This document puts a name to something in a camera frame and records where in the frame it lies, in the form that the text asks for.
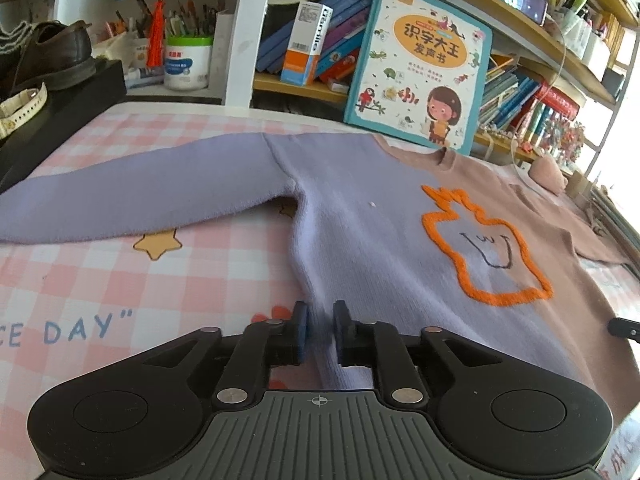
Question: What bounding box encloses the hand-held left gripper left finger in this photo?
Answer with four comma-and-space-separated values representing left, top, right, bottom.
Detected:
135, 301, 310, 408

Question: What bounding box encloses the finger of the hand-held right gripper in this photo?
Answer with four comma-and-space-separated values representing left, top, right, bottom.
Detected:
607, 317, 640, 345

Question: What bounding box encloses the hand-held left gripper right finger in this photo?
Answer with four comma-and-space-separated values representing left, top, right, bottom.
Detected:
333, 301, 506, 407

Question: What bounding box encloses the purple and pink sweater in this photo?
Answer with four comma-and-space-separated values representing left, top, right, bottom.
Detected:
0, 132, 640, 423

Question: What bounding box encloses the pink plush toy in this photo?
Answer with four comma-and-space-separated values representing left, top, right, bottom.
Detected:
529, 156, 568, 195

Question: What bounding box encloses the pink checked cartoon table mat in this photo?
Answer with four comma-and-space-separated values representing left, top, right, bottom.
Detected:
0, 102, 640, 480

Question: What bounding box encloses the colourful bead ornament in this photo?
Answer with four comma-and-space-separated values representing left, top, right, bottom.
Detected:
552, 120, 587, 163

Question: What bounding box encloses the thick red dictionary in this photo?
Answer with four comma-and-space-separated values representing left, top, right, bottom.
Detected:
537, 85, 581, 121

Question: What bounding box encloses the black pouch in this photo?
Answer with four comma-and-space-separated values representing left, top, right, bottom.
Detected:
602, 67, 626, 96

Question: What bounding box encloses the orange picture book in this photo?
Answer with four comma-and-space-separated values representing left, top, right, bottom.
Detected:
320, 45, 362, 93

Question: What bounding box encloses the row of slanted thin books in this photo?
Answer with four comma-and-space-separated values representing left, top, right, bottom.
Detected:
477, 52, 556, 136

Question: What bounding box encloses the teal children's picture book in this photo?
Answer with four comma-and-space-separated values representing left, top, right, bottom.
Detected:
343, 0, 493, 156

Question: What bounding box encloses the white storage box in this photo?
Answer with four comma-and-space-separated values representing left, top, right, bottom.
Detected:
580, 30, 613, 78

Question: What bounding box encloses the white and orange toothbrush box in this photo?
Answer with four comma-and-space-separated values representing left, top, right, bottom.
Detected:
280, 2, 335, 87

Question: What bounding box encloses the white can with green lid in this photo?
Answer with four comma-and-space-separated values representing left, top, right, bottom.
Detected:
164, 35, 213, 92

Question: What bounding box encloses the wooden bookshelf with white posts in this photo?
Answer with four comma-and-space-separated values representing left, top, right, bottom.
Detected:
222, 0, 640, 171

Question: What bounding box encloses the clear marker pen holder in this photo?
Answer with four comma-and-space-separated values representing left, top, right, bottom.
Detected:
555, 0, 596, 56

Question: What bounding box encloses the stack of blue books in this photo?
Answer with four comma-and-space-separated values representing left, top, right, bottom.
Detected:
257, 0, 373, 76

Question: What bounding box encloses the black box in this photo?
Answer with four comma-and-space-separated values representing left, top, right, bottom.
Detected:
0, 59, 127, 196

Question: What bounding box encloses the red tassel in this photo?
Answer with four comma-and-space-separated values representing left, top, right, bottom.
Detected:
146, 0, 167, 68

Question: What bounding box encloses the bundle of pens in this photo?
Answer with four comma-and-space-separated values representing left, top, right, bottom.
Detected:
102, 0, 226, 41

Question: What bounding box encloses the white cloth bag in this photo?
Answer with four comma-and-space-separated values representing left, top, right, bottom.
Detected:
92, 35, 136, 68

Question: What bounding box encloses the white wristwatch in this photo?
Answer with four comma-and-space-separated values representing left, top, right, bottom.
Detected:
0, 82, 48, 141

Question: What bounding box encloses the brown leather shoe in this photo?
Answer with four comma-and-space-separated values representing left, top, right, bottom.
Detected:
10, 20, 96, 93

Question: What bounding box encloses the white charging cable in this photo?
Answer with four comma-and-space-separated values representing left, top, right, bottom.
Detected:
510, 12, 571, 183

